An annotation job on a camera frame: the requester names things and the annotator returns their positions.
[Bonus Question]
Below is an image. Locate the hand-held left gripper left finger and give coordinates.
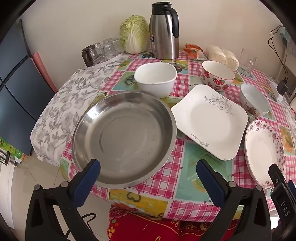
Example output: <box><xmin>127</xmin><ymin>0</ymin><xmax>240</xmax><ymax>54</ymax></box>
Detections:
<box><xmin>25</xmin><ymin>159</ymin><xmax>102</xmax><ymax>241</ymax></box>

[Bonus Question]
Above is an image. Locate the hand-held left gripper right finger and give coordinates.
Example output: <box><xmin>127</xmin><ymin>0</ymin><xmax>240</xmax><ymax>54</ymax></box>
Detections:
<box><xmin>196</xmin><ymin>159</ymin><xmax>272</xmax><ymax>241</ymax></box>

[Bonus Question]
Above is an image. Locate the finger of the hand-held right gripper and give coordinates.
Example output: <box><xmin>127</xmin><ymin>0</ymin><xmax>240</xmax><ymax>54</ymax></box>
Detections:
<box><xmin>268</xmin><ymin>163</ymin><xmax>287</xmax><ymax>189</ymax></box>

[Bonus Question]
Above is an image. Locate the round pink floral plate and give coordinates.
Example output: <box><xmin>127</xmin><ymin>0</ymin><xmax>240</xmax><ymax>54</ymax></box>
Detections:
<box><xmin>245</xmin><ymin>120</ymin><xmax>285</xmax><ymax>189</ymax></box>

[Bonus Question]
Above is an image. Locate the large stainless steel basin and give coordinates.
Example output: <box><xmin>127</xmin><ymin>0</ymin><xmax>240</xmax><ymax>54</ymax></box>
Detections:
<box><xmin>72</xmin><ymin>91</ymin><xmax>177</xmax><ymax>190</ymax></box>

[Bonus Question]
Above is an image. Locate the white square plate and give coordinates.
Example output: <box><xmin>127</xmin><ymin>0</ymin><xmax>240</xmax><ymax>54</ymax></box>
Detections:
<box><xmin>171</xmin><ymin>84</ymin><xmax>249</xmax><ymax>161</ymax></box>

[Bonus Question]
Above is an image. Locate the small white floral bowl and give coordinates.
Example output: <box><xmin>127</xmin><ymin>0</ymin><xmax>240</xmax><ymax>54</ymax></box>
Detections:
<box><xmin>240</xmin><ymin>83</ymin><xmax>270</xmax><ymax>116</ymax></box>

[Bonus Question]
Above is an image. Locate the strawberry print bowl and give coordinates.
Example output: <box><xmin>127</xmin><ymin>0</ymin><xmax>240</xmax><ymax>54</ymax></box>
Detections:
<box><xmin>202</xmin><ymin>60</ymin><xmax>236</xmax><ymax>91</ymax></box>

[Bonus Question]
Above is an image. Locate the white square bowl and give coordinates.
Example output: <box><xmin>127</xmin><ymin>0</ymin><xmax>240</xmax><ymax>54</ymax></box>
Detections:
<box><xmin>134</xmin><ymin>62</ymin><xmax>178</xmax><ymax>98</ymax></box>

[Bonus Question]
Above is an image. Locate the pink checked tablecloth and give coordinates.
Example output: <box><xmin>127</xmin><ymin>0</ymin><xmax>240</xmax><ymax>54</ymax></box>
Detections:
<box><xmin>60</xmin><ymin>50</ymin><xmax>296</xmax><ymax>223</ymax></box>

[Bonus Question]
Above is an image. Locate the red floral cushion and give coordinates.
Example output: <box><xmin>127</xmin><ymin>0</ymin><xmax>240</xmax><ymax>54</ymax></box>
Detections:
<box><xmin>107</xmin><ymin>204</ymin><xmax>243</xmax><ymax>241</ymax></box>

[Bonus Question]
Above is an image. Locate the white power strip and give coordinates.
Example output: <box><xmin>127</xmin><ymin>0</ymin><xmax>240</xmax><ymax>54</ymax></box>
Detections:
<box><xmin>269</xmin><ymin>82</ymin><xmax>284</xmax><ymax>102</ymax></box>

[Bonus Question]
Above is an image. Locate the green printed carton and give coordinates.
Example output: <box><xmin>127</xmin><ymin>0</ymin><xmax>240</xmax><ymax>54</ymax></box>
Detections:
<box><xmin>0</xmin><ymin>137</ymin><xmax>28</xmax><ymax>163</ymax></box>

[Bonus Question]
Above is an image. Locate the black charger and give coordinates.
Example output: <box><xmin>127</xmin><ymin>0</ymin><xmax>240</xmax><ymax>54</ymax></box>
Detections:
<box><xmin>277</xmin><ymin>80</ymin><xmax>288</xmax><ymax>95</ymax></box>

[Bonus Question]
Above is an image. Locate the dark blue cabinet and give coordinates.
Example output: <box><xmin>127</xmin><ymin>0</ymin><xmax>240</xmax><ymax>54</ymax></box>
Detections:
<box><xmin>0</xmin><ymin>20</ymin><xmax>57</xmax><ymax>158</ymax></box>

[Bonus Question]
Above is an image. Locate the clear glass mug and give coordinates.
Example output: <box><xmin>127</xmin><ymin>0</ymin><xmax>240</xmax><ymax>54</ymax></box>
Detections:
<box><xmin>238</xmin><ymin>48</ymin><xmax>257</xmax><ymax>77</ymax></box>

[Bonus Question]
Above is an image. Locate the pink rolled mat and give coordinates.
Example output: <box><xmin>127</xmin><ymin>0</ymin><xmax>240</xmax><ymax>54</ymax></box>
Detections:
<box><xmin>31</xmin><ymin>52</ymin><xmax>58</xmax><ymax>93</ymax></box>

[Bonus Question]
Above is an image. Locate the bag of steamed buns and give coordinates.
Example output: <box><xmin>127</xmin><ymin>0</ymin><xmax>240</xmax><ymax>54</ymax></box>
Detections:
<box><xmin>206</xmin><ymin>45</ymin><xmax>239</xmax><ymax>71</ymax></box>

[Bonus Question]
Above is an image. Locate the round white tray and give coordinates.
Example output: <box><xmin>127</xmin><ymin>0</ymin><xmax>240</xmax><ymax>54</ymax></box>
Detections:
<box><xmin>88</xmin><ymin>52</ymin><xmax>126</xmax><ymax>68</ymax></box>

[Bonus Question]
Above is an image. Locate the orange snack packet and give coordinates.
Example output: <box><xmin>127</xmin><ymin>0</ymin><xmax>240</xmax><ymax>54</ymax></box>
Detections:
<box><xmin>184</xmin><ymin>43</ymin><xmax>206</xmax><ymax>60</ymax></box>

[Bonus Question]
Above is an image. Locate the green cloth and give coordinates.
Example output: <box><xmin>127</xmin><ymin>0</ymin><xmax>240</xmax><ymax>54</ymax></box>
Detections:
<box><xmin>280</xmin><ymin>27</ymin><xmax>294</xmax><ymax>49</ymax></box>

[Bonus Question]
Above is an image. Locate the stainless steel thermos jug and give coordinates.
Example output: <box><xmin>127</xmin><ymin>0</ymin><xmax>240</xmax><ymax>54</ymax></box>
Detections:
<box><xmin>149</xmin><ymin>2</ymin><xmax>180</xmax><ymax>60</ymax></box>

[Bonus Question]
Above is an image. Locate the napa cabbage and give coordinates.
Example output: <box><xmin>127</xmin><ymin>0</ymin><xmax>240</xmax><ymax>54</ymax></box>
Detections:
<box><xmin>119</xmin><ymin>15</ymin><xmax>151</xmax><ymax>54</ymax></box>

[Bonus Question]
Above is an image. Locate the black floor cable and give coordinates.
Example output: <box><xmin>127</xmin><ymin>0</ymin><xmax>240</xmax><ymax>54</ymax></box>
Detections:
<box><xmin>63</xmin><ymin>213</ymin><xmax>96</xmax><ymax>239</ymax></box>

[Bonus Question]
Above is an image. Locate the black charger cable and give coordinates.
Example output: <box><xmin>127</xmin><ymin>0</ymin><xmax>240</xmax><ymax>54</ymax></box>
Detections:
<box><xmin>268</xmin><ymin>26</ymin><xmax>288</xmax><ymax>82</ymax></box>
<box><xmin>270</xmin><ymin>25</ymin><xmax>289</xmax><ymax>84</ymax></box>

